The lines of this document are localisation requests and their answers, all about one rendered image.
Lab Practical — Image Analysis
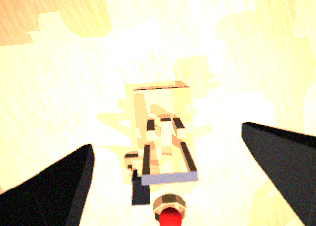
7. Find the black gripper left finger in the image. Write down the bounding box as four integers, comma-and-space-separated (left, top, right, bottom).
0, 144, 96, 226

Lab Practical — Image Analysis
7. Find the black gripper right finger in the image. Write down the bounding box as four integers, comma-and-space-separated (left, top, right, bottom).
241, 122, 316, 226

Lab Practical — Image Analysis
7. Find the red ball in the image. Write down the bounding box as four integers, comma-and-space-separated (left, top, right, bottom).
159, 207, 183, 226

